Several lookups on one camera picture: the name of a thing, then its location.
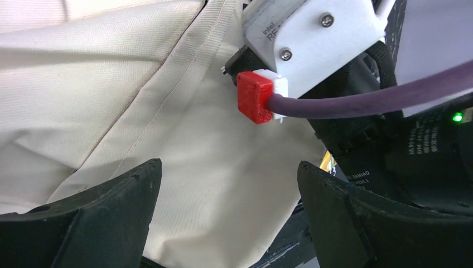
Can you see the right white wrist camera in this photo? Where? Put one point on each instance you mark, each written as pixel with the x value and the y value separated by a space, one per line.
pixel 292 46

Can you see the yellow crayon pack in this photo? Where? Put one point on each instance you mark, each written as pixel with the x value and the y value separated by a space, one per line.
pixel 328 163

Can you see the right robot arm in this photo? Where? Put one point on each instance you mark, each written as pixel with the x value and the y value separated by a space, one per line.
pixel 423 160

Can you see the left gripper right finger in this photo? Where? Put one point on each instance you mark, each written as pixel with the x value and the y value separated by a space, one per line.
pixel 352 227

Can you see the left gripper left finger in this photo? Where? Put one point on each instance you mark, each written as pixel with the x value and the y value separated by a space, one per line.
pixel 104 226

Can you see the beige canvas student bag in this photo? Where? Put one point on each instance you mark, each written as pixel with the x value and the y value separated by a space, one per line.
pixel 91 89

